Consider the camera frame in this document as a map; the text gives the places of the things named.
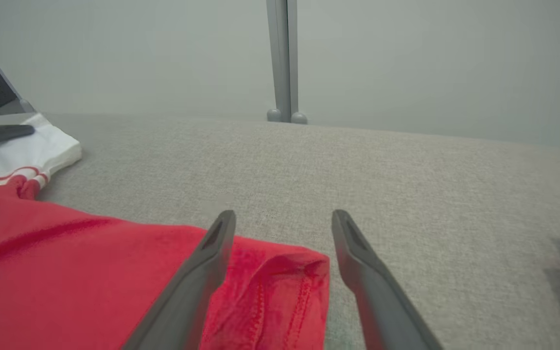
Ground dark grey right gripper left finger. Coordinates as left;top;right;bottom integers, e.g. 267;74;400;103
122;210;237;350

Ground grey partition post twin feet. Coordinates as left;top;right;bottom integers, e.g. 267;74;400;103
265;0;309;124

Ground red jersey with white sleeves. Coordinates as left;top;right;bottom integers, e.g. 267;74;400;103
0;113;332;350

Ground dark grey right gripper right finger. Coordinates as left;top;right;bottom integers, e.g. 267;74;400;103
331;210;445;350

